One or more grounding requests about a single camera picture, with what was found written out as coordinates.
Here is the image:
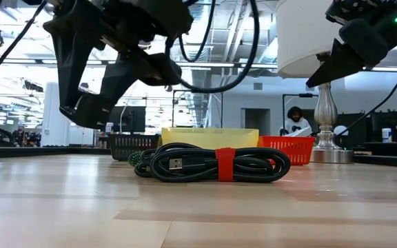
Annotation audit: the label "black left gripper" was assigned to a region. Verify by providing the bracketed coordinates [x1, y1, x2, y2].
[43, 0, 194, 130]

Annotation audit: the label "black slotted plastic basket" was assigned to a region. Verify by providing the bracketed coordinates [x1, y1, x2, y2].
[108, 133, 161, 162]

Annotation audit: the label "black background frame stand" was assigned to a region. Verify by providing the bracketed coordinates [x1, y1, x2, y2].
[172, 89, 224, 129]
[282, 92, 319, 134]

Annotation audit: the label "red slotted plastic basket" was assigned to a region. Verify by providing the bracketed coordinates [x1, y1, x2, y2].
[257, 135, 316, 166]

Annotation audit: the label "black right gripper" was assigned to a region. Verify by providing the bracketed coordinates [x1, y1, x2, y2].
[305, 0, 397, 89]

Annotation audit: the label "white-shaded silver table lamp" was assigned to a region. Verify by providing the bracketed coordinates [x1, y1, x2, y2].
[276, 0, 354, 165]

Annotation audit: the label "black computer monitor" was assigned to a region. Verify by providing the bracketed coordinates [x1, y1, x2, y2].
[108, 105, 147, 134]

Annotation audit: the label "person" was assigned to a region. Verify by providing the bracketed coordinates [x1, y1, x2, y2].
[279, 105, 313, 137]

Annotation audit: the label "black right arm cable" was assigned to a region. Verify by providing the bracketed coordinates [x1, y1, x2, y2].
[335, 51, 397, 138]

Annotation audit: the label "yellow translucent plastic bin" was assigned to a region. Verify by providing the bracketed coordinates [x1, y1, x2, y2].
[159, 127, 261, 152]

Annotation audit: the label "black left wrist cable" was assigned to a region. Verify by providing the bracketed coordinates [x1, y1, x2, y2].
[179, 0, 216, 63]
[165, 0, 261, 94]

